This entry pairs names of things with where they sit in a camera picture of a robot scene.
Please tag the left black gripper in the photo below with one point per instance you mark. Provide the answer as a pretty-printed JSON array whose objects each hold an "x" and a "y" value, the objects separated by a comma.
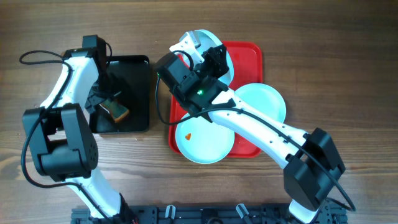
[{"x": 96, "y": 97}]

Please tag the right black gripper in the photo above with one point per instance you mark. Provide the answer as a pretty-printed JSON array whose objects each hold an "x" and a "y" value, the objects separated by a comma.
[{"x": 221, "y": 64}]

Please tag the light blue plate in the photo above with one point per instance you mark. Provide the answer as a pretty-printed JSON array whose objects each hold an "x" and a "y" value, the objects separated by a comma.
[
  {"x": 264, "y": 98},
  {"x": 208, "y": 39},
  {"x": 203, "y": 142}
]

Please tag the orange green scrub sponge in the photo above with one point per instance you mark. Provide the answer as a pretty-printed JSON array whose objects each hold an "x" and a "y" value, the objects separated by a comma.
[{"x": 116, "y": 110}]

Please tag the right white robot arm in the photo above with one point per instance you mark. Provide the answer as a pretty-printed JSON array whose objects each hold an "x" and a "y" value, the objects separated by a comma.
[{"x": 311, "y": 162}]

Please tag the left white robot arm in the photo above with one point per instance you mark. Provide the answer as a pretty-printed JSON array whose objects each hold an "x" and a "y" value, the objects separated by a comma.
[{"x": 60, "y": 148}]

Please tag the red plastic tray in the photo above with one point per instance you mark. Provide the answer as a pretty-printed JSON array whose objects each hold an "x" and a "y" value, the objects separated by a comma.
[{"x": 247, "y": 61}]

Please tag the black plastic basin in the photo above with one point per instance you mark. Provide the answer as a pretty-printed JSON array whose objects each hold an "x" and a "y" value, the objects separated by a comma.
[{"x": 130, "y": 74}]

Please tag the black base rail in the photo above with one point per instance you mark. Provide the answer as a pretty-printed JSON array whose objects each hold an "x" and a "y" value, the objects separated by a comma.
[{"x": 266, "y": 213}]

